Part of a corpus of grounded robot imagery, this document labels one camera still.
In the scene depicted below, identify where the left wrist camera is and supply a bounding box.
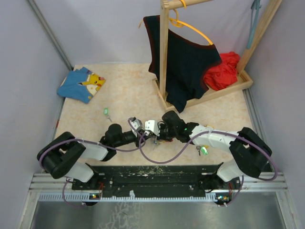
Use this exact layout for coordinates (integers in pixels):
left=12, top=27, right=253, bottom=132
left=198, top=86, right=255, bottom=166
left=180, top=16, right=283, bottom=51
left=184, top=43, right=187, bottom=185
left=128, top=117, right=142, bottom=133

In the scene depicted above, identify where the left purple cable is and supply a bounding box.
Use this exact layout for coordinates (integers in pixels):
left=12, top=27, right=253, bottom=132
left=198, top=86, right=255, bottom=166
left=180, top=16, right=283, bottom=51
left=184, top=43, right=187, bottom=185
left=39, top=118, right=146, bottom=208

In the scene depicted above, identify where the red crumpled cloth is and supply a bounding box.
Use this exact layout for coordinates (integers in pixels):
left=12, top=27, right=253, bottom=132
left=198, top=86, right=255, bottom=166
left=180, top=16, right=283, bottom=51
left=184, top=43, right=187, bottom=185
left=203, top=52, right=240, bottom=91

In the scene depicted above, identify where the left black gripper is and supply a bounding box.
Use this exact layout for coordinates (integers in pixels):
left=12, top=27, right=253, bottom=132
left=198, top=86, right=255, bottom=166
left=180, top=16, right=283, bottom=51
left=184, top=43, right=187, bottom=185
left=114, top=129, right=153, bottom=148

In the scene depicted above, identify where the large keyring with keys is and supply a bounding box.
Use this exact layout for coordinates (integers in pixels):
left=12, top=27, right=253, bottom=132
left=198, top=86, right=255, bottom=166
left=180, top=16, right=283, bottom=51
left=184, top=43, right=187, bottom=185
left=152, top=137, right=172, bottom=151

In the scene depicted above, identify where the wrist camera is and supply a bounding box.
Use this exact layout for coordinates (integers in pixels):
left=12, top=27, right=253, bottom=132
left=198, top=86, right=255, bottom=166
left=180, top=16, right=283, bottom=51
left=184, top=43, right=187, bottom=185
left=128, top=117, right=142, bottom=133
left=144, top=120, right=160, bottom=136

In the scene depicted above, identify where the purple cable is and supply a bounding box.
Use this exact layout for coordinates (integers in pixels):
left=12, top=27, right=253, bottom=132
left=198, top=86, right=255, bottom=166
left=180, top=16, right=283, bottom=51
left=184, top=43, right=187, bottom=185
left=139, top=130, right=279, bottom=207
left=39, top=118, right=146, bottom=208

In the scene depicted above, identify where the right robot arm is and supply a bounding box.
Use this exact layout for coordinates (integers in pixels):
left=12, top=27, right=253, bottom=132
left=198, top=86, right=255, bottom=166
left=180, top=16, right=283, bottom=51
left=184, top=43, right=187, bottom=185
left=159, top=111, right=277, bottom=189

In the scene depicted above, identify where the blue clothes hanger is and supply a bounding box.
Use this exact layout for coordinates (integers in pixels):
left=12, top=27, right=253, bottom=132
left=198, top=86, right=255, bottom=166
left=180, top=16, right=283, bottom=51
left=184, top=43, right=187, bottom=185
left=246, top=0, right=261, bottom=50

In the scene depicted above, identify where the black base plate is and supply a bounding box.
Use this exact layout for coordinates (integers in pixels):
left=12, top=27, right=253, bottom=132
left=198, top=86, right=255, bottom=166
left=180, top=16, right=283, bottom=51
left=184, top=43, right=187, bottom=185
left=45, top=164, right=272, bottom=198

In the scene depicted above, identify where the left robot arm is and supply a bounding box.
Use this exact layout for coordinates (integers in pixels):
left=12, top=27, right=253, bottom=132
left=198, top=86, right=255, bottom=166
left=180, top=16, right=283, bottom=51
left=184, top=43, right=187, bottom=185
left=37, top=120, right=151, bottom=189

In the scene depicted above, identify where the yellow clothes hanger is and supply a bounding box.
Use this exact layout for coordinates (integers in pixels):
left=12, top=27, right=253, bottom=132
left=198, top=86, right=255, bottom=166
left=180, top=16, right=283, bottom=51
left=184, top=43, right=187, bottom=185
left=139, top=0, right=214, bottom=46

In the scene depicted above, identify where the green tag key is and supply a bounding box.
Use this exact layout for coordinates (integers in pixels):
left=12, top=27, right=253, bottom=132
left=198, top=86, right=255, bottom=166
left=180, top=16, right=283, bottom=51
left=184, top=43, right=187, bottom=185
left=196, top=146, right=208, bottom=156
left=103, top=108, right=112, bottom=122

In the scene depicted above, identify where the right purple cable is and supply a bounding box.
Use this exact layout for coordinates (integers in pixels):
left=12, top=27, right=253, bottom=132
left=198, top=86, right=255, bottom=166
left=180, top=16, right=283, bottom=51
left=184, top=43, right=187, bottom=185
left=139, top=130, right=279, bottom=207

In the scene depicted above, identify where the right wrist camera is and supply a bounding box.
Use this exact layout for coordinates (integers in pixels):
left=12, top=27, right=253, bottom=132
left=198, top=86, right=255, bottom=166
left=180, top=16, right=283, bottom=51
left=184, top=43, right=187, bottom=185
left=144, top=120, right=160, bottom=136

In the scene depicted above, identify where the blue pikachu shirt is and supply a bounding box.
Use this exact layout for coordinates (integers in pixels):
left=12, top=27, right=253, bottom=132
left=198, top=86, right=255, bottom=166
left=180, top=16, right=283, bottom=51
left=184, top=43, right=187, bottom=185
left=57, top=67, right=106, bottom=104

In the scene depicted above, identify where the wooden clothes rack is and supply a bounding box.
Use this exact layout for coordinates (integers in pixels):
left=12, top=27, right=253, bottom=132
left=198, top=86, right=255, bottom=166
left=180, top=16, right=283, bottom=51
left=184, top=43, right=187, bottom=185
left=153, top=0, right=282, bottom=111

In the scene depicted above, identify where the dark navy tank top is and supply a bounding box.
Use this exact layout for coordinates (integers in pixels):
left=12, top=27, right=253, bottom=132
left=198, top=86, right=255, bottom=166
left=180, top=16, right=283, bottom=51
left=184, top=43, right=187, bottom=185
left=142, top=15, right=223, bottom=114

